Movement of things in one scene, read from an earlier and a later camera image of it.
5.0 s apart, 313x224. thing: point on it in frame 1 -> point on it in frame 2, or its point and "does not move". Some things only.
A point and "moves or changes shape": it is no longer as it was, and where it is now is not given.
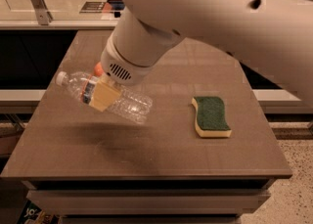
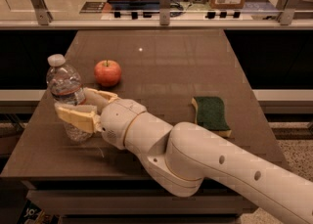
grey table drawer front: (148, 201) does not move
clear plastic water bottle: (134, 107) moves or changes shape
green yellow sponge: (209, 117) does not move
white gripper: (121, 67) -> (119, 118)
